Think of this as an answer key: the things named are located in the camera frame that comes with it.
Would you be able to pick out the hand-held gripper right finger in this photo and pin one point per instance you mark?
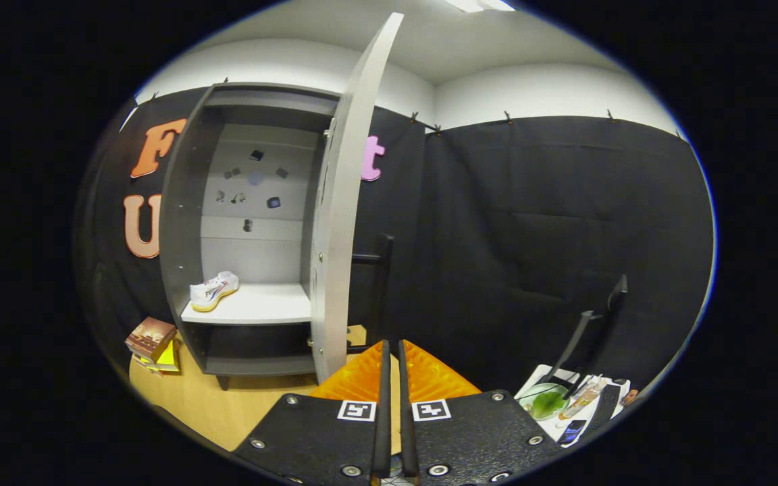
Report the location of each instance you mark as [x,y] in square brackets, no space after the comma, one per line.
[406,405]

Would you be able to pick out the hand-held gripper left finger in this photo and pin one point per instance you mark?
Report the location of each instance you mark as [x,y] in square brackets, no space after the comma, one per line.
[383,405]

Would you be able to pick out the beige shoe cabinet door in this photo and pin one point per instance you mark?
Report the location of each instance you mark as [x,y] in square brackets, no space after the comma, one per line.
[345,202]

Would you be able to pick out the dark grey shoe cabinet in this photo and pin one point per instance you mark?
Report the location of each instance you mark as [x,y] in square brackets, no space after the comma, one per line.
[186,236]

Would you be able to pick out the white side table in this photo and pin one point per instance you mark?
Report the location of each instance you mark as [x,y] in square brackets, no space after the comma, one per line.
[541,375]

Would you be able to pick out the green bowl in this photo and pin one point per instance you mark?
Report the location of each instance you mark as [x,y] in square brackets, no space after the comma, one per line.
[546,403]

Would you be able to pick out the dark smartphone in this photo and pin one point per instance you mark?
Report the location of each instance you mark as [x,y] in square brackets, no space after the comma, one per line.
[572,431]

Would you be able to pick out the small clear bottle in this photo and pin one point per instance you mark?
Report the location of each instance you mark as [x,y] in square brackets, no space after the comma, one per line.
[581,399]

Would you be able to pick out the long black remote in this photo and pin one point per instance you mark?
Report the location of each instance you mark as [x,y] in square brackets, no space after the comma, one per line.
[604,408]

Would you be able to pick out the black backdrop cloth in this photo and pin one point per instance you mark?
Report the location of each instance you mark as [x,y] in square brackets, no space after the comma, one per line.
[531,236]

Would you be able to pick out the yellow book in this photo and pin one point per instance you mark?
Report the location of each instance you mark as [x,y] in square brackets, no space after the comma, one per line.
[169,356]

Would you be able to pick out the black metal stand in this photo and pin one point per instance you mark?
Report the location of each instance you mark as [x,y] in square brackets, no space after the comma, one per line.
[615,297]

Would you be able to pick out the brown book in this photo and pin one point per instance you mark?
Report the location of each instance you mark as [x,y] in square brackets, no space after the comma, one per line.
[151,336]

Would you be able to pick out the ceiling light panel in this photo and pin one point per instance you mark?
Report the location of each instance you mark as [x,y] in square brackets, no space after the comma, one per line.
[477,5]

